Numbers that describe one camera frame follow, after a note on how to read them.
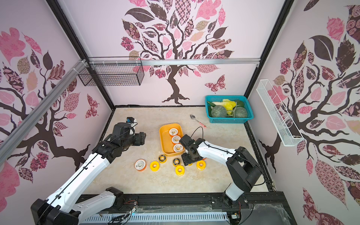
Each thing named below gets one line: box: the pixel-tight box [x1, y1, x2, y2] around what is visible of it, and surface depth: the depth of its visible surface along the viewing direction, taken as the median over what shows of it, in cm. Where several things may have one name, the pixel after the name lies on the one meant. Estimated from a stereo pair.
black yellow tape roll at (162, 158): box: [157, 154, 168, 164], surface depth 91 cm
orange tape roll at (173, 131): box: [168, 127, 179, 136], surface depth 103 cm
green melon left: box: [210, 105, 227, 118], surface depth 102 cm
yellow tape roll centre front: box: [174, 165, 186, 177], surface depth 85 cm
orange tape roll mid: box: [172, 143, 184, 153], surface depth 94 cm
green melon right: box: [234, 106, 248, 118], surface depth 105 cm
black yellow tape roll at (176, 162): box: [172, 157, 182, 167], surface depth 89 cm
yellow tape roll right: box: [196, 159, 207, 171], surface depth 87 cm
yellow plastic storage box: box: [158, 123, 186, 157], surface depth 100 cm
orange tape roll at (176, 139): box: [171, 135, 182, 145], surface depth 100 cm
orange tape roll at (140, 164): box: [134, 158, 147, 172], surface depth 87 cm
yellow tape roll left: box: [149, 160, 160, 172], surface depth 87 cm
